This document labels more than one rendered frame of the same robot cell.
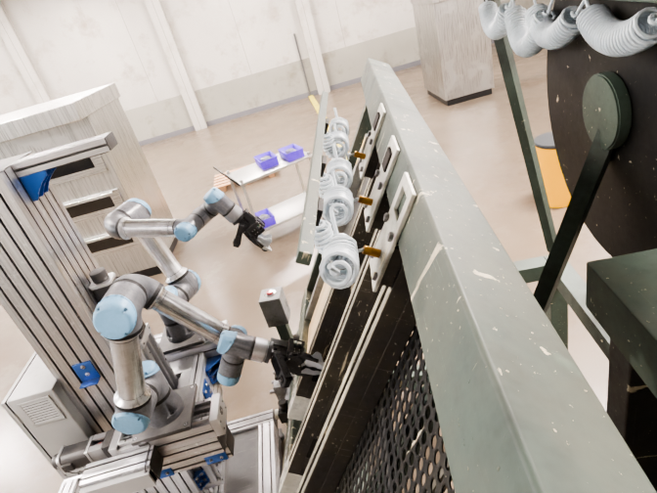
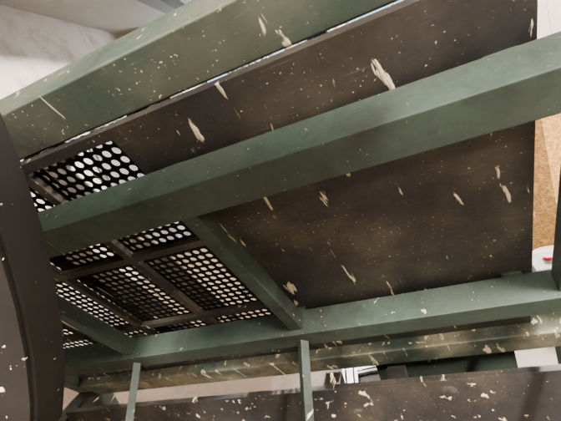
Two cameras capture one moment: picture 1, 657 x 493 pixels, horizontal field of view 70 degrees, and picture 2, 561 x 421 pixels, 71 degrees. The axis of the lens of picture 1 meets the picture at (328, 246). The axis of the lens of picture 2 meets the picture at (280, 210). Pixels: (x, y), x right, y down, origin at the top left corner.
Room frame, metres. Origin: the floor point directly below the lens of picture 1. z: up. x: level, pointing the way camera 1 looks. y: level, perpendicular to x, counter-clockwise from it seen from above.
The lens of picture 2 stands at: (1.60, -1.00, 1.75)
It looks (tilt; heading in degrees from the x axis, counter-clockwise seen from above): 14 degrees down; 102
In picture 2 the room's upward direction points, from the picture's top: 20 degrees counter-clockwise
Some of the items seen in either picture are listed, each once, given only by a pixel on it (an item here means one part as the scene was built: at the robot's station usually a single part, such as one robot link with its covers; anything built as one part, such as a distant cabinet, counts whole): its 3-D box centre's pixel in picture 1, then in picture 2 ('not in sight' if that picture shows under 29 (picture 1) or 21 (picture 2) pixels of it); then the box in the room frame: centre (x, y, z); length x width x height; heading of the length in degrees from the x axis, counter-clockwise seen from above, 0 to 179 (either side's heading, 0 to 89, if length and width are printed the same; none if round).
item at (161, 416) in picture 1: (159, 402); not in sight; (1.37, 0.78, 1.09); 0.15 x 0.15 x 0.10
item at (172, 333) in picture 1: (179, 324); not in sight; (1.87, 0.78, 1.09); 0.15 x 0.15 x 0.10
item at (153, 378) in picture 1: (146, 381); not in sight; (1.37, 0.78, 1.20); 0.13 x 0.12 x 0.14; 175
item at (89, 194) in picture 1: (73, 200); not in sight; (5.08, 2.52, 0.98); 1.50 x 1.16 x 1.95; 87
